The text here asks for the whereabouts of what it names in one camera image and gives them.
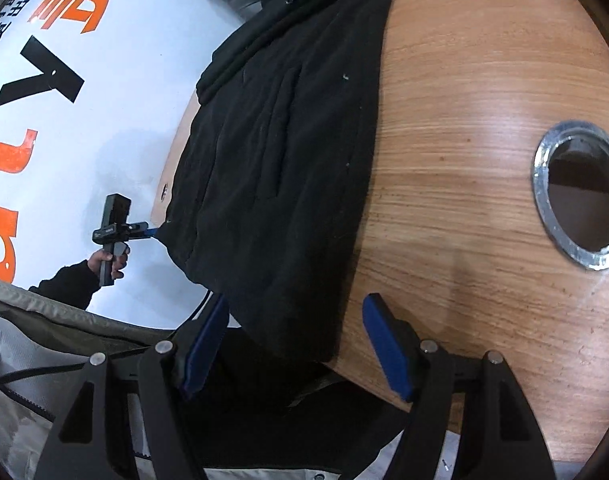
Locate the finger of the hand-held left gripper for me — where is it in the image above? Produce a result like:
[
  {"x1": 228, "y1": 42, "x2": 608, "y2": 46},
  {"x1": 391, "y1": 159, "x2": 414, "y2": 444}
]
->
[{"x1": 128, "y1": 221, "x2": 160, "y2": 240}]

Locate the person's grey jacket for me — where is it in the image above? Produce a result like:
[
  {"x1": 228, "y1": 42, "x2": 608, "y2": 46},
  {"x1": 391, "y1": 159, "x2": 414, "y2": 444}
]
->
[{"x1": 0, "y1": 275, "x2": 465, "y2": 480}]

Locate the white wall poster orange lettering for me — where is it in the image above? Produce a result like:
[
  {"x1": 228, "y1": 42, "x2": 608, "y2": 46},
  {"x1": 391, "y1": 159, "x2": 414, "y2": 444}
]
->
[{"x1": 0, "y1": 0, "x2": 245, "y2": 331}]

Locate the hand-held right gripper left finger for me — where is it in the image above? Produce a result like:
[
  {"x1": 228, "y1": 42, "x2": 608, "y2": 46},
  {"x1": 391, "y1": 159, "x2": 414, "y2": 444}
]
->
[{"x1": 34, "y1": 292, "x2": 230, "y2": 480}]

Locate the metal table cable grommet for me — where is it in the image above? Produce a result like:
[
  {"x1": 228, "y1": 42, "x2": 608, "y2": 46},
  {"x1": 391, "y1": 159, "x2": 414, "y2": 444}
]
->
[{"x1": 532, "y1": 120, "x2": 609, "y2": 271}]

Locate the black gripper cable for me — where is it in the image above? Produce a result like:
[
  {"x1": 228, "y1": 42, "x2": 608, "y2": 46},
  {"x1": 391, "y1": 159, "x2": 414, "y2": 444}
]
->
[{"x1": 0, "y1": 359, "x2": 150, "y2": 392}]

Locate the black fleece jacket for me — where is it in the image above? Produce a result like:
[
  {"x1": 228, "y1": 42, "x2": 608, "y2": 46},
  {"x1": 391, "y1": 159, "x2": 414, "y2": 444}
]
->
[{"x1": 159, "y1": 0, "x2": 393, "y2": 366}]

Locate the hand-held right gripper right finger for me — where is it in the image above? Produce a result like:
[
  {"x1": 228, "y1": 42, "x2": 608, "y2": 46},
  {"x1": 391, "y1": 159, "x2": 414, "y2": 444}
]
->
[{"x1": 362, "y1": 292, "x2": 558, "y2": 480}]

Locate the person's left hand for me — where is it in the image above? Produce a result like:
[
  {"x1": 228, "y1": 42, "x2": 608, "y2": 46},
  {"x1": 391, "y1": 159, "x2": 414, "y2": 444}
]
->
[{"x1": 87, "y1": 249, "x2": 130, "y2": 282}]

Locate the person's left forearm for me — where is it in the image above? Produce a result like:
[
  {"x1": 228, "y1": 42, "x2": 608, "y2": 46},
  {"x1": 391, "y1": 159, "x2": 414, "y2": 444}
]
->
[{"x1": 28, "y1": 260, "x2": 101, "y2": 312}]

